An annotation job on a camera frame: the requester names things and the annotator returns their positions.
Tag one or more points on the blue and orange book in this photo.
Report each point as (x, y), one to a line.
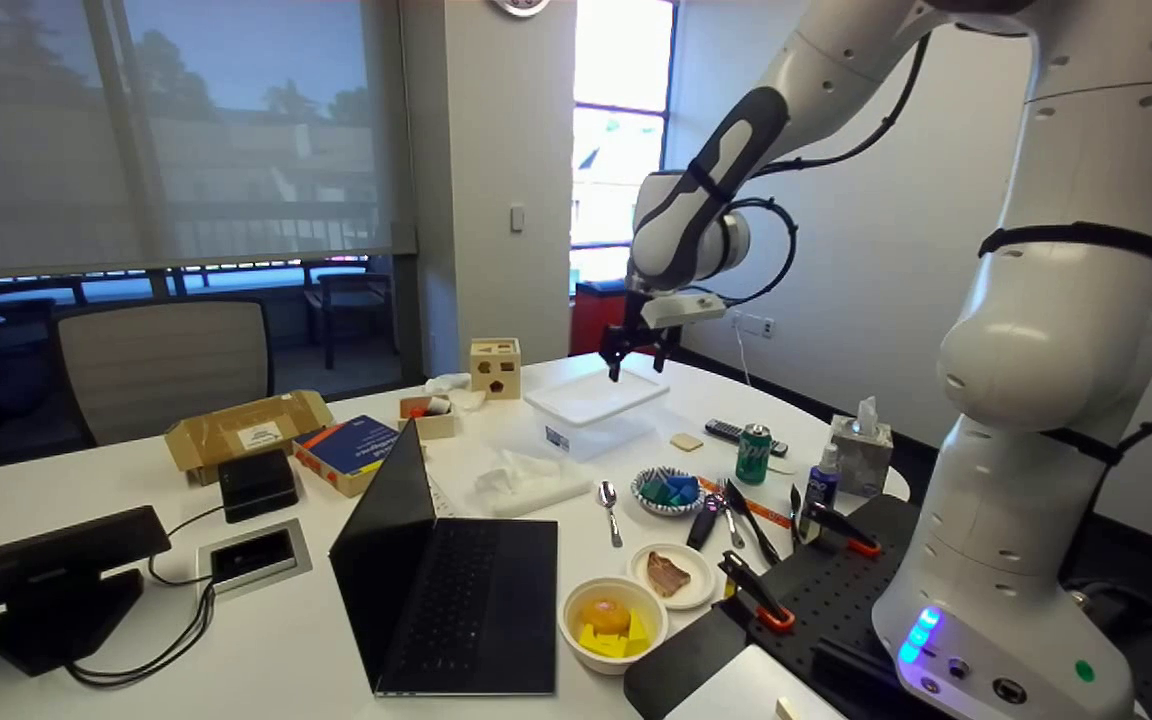
(349, 449)

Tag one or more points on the black clamp with orange tip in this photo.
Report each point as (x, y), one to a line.
(846, 529)
(756, 595)

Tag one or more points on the white bowl with yellow contents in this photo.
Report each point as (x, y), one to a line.
(614, 626)

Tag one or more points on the grey tissue box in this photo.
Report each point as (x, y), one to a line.
(857, 462)

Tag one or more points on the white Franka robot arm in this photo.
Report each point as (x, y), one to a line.
(1057, 334)

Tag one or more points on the wooden shape sorter cube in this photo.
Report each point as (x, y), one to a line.
(493, 368)

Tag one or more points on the grey roller window blind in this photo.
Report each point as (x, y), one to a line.
(241, 135)

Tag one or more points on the orange marker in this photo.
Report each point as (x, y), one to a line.
(768, 514)

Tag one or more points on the small wooden tile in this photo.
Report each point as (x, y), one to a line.
(684, 442)

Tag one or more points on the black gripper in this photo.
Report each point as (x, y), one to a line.
(643, 341)

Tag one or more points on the black mounting board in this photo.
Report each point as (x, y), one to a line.
(830, 601)

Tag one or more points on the table power outlet panel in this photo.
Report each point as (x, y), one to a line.
(255, 553)

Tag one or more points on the dark background chair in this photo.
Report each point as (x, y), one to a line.
(353, 304)

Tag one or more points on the cardboard box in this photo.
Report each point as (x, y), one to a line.
(244, 433)

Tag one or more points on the padded office chair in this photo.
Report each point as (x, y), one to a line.
(160, 366)

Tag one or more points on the white paper sheet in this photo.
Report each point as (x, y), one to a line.
(749, 690)

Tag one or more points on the metal spoon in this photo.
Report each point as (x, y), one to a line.
(610, 495)

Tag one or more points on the white bowl with toy blocks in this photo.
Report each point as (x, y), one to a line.
(671, 506)

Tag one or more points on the small black box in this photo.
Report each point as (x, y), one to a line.
(256, 485)

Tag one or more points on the wall clock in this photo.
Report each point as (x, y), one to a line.
(523, 4)

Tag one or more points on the brown bread piece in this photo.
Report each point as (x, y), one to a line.
(667, 574)

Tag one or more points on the white plastic lidded container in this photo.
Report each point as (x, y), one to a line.
(598, 407)

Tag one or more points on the black open laptop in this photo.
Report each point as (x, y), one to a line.
(468, 606)

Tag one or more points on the small white plate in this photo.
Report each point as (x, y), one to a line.
(700, 585)

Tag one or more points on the long black tool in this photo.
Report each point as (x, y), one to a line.
(754, 522)

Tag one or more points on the red bin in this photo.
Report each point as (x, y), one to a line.
(598, 323)

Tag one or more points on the white light switch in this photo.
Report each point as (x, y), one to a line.
(517, 221)

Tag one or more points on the short black pen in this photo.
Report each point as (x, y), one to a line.
(796, 514)

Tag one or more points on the clear plastic bag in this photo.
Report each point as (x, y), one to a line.
(523, 481)

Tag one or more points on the thick black marker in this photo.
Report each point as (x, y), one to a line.
(705, 522)

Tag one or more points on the grey remote control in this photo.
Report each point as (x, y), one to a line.
(723, 428)

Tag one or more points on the green soda can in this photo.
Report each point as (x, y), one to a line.
(754, 458)

